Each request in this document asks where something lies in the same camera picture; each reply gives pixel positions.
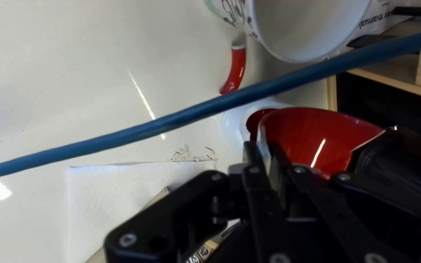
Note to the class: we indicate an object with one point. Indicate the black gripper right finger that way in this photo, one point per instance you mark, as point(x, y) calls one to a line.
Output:
point(346, 229)

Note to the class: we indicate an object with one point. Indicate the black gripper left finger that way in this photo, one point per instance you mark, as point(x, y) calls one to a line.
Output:
point(196, 220)

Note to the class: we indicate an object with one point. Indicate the red white mug shard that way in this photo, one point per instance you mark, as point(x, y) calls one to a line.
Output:
point(317, 140)

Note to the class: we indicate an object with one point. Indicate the white printed mug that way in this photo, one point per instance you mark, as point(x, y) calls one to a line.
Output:
point(307, 30)

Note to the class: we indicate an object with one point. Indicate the white paper napkin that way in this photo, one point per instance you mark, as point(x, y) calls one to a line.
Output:
point(117, 195)

